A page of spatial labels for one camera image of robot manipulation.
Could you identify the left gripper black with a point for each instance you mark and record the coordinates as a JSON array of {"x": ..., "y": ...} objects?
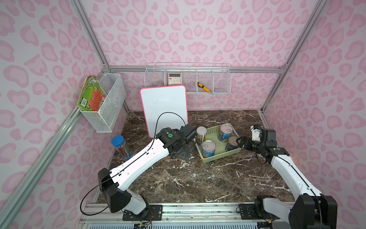
[{"x": 186, "y": 147}]

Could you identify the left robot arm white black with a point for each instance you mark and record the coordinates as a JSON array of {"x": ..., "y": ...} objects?
[{"x": 115, "y": 183}]

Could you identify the blue lid pencil jar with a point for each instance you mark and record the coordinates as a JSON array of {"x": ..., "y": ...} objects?
[{"x": 122, "y": 147}]

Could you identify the yellow can white lid spoon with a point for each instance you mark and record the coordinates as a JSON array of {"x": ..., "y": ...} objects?
[{"x": 201, "y": 134}]

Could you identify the pink framed whiteboard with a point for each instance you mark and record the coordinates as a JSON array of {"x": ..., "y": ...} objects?
[{"x": 164, "y": 106}]

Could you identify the white pink calculator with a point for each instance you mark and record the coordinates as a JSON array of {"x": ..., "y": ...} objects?
[{"x": 174, "y": 78}]

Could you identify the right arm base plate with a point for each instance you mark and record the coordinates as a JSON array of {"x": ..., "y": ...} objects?
[{"x": 248, "y": 212}]

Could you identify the dark navy tin can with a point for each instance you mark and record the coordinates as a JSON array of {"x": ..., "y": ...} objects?
[{"x": 232, "y": 143}]

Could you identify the green red booklet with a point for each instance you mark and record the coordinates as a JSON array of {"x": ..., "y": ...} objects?
[{"x": 92, "y": 96}]

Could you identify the white mesh wall basket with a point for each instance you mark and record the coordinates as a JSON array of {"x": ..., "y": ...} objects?
[{"x": 104, "y": 120}]

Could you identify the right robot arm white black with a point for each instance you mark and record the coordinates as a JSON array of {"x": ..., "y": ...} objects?
[{"x": 311, "y": 210}]

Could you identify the blue tin can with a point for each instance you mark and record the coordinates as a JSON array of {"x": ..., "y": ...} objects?
[
  {"x": 208, "y": 148},
  {"x": 225, "y": 132}
]

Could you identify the yellow black utility knife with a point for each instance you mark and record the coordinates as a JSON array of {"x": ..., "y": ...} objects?
[{"x": 203, "y": 87}]

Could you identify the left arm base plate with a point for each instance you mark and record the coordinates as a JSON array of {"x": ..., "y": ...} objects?
[{"x": 150, "y": 213}]

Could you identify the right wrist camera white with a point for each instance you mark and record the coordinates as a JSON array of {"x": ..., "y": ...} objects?
[{"x": 263, "y": 137}]

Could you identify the green plastic basket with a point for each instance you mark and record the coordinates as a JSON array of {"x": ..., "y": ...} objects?
[{"x": 220, "y": 146}]

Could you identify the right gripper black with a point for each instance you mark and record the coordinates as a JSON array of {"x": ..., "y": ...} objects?
[{"x": 246, "y": 142}]

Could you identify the white wire wall shelf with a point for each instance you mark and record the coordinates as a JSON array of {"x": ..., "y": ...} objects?
[{"x": 217, "y": 78}]

